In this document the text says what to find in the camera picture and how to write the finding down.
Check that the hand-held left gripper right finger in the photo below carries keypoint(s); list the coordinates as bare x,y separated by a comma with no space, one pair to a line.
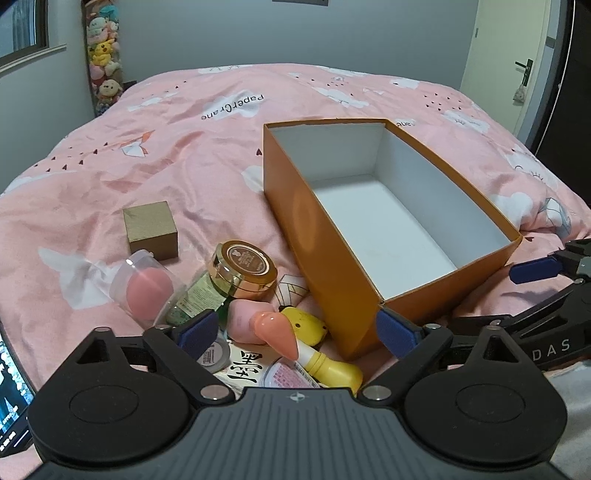
395,334

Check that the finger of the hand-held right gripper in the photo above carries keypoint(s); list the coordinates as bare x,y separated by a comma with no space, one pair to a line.
535,270
545,309

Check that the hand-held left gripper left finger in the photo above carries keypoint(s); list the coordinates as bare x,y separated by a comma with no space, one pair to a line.
199,330

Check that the small white labelled jar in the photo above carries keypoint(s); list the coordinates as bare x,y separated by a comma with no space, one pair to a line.
214,355

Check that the green glass bottle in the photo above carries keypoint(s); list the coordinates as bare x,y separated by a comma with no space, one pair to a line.
198,295

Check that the clear case with pink sponge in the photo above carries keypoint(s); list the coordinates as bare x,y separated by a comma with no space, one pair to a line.
147,286

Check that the yellow plastic bottle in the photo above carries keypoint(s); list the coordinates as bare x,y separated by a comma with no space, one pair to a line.
332,371

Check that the gold-lidded amber jar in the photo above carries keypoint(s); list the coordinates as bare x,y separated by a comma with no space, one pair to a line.
242,263

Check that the round tin with pink label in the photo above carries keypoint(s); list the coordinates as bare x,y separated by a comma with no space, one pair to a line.
286,376

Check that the orange cardboard box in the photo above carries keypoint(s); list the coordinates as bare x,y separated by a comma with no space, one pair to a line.
323,258

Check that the white calligraphy card box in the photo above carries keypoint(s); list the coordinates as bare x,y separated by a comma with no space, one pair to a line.
244,364

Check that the gold cube box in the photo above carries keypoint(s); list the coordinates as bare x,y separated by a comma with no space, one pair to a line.
152,230

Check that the pink printed blanket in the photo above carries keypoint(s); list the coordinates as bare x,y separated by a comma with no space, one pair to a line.
207,184

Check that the lit screen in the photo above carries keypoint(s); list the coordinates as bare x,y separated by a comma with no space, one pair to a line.
14,397

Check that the white door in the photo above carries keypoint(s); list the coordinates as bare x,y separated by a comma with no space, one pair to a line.
498,46

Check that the column of plush toys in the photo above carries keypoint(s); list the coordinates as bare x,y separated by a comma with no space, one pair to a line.
104,50

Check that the window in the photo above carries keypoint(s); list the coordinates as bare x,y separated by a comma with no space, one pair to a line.
23,27

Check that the dark wall picture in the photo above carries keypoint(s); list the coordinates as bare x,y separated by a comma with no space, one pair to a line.
300,2

